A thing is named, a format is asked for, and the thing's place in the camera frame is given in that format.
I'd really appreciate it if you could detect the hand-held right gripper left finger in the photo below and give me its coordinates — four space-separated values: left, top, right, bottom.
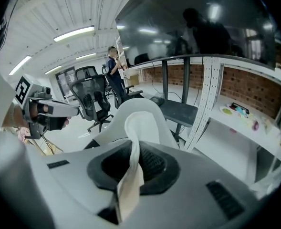
25 138 133 229

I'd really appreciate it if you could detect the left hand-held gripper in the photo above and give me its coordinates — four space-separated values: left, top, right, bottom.
12 74 81 139

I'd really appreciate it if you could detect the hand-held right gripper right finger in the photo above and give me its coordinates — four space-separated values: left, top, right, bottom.
125 139 260 229

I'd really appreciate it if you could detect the person's left forearm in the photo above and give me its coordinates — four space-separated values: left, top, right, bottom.
0 101 29 138

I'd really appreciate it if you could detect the black office chair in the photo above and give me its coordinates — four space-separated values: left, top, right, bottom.
68 65 114 134
101 64 144 110

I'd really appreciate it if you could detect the person's left hand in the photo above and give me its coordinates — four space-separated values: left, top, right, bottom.
46 117 71 131

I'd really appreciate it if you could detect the long ceiling light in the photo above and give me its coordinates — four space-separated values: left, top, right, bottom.
44 65 63 75
52 25 96 43
75 52 97 61
8 54 32 76

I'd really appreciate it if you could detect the pink cloth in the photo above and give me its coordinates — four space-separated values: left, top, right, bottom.
17 127 31 144

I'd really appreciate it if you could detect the cardboard box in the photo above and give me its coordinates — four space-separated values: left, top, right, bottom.
128 73 140 86

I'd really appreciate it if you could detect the black television stand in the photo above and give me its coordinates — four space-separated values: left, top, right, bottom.
152 55 199 142

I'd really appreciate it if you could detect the white plate with green food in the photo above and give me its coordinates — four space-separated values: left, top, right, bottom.
219 105 234 116

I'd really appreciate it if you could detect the black tray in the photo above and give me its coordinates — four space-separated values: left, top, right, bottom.
229 102 250 115

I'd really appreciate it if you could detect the white metal shelving rack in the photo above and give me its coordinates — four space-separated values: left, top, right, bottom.
183 56 281 196

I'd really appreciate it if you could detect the large black television screen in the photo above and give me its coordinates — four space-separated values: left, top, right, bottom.
115 0 281 70

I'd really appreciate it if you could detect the grey camera box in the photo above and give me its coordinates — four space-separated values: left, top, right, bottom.
31 86 52 99

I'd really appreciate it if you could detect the thin black television cable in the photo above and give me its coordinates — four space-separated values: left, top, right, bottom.
150 79 203 105

